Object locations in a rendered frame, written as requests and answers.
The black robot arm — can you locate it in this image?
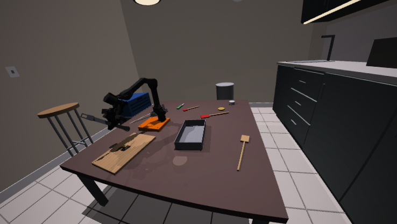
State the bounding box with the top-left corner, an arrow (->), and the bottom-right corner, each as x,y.
102,78 -> 166,122

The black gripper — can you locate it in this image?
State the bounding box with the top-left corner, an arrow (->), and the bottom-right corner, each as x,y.
103,106 -> 126,130

